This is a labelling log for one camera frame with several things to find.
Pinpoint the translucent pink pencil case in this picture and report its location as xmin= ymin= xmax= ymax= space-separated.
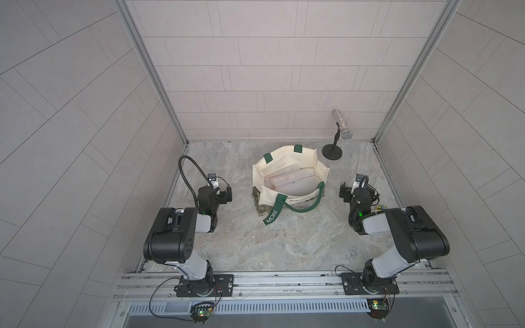
xmin=271 ymin=168 xmax=315 ymax=190

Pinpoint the cream canvas tote bag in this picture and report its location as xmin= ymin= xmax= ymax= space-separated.
xmin=252 ymin=144 xmax=329 ymax=225

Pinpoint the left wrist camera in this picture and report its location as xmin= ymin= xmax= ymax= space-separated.
xmin=207 ymin=174 xmax=219 ymax=189

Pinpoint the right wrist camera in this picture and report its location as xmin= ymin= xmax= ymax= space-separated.
xmin=354 ymin=174 xmax=369 ymax=188

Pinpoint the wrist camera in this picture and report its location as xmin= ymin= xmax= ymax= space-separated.
xmin=354 ymin=174 xmax=369 ymax=188
xmin=207 ymin=174 xmax=219 ymax=189

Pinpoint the silver microphone on stand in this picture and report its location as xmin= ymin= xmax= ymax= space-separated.
xmin=322 ymin=109 xmax=353 ymax=161

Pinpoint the right green circuit board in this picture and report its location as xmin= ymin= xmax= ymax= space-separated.
xmin=367 ymin=299 xmax=390 ymax=320

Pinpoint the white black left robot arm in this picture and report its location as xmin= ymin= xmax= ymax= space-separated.
xmin=143 ymin=155 xmax=234 ymax=297

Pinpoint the green circuit board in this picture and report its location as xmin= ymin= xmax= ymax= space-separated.
xmin=367 ymin=299 xmax=390 ymax=320
xmin=189 ymin=301 xmax=215 ymax=324

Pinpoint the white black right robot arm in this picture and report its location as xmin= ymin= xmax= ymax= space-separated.
xmin=339 ymin=178 xmax=450 ymax=295

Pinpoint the left green circuit board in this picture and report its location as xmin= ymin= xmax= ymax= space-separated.
xmin=189 ymin=301 xmax=215 ymax=324

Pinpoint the aluminium mounting rail frame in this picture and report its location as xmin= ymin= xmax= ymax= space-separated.
xmin=101 ymin=269 xmax=473 ymax=327

